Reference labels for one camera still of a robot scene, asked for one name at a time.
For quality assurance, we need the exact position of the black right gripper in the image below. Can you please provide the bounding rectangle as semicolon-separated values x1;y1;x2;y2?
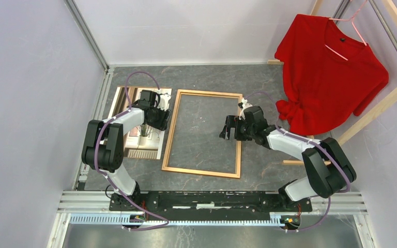
219;115;255;141

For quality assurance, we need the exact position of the plant window photo print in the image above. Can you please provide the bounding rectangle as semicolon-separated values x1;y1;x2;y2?
108;86;172;159

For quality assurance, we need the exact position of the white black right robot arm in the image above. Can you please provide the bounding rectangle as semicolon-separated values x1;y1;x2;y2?
219;106;357;211

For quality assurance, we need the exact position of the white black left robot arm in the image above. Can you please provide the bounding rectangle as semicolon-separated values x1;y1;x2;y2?
81;90;171;211

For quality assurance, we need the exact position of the red t-shirt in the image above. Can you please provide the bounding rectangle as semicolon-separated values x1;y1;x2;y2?
274;13;390;136

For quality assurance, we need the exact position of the pink clothes hanger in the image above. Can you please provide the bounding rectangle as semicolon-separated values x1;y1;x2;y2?
324;0;370;61

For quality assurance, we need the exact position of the wooden clothes rack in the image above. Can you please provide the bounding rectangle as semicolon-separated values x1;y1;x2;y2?
267;0;397;166

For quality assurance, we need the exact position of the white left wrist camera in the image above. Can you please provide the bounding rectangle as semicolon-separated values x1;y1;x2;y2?
158;93;171;111

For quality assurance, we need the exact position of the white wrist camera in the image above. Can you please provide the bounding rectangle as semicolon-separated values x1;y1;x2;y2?
238;98;252;112
158;93;171;111

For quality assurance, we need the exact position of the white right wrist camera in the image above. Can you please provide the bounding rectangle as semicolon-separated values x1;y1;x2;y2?
238;98;252;112

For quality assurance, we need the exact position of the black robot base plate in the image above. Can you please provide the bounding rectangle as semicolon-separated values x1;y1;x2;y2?
109;190;313;222

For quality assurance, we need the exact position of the aluminium rail frame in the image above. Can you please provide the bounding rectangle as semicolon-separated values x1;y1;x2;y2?
48;191;377;247

